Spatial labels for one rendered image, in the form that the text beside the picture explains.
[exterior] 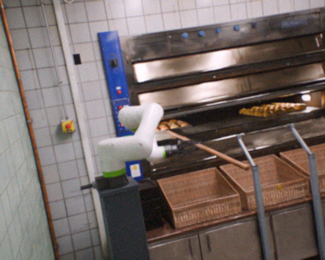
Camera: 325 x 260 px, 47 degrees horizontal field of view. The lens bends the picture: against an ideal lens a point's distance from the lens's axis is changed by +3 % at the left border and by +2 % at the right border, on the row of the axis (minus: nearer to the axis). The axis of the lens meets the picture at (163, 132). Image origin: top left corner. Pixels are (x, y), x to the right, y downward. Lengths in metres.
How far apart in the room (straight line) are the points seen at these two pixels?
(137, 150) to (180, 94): 1.46
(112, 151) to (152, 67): 1.42
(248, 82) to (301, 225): 1.29
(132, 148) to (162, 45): 1.53
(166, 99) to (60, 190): 1.17
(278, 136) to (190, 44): 1.21
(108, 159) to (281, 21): 2.32
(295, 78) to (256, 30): 0.58
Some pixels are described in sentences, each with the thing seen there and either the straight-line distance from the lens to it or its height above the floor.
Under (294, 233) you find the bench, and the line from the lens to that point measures 3.26.
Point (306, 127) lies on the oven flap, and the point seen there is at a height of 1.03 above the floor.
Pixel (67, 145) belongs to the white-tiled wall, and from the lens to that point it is 3.10.
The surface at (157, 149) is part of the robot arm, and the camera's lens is 2.59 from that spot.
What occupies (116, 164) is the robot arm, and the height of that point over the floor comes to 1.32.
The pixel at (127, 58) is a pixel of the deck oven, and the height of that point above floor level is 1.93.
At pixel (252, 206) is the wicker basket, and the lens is 3.05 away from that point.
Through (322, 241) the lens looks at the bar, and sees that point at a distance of 3.35.
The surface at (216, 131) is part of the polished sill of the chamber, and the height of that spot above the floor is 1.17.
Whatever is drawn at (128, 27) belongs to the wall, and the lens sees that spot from 3.15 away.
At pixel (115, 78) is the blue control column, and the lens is 3.06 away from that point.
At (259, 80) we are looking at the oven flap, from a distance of 3.51.
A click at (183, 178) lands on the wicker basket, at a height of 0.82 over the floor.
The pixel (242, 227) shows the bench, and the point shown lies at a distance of 3.01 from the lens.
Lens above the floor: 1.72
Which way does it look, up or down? 8 degrees down
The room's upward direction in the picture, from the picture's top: 9 degrees counter-clockwise
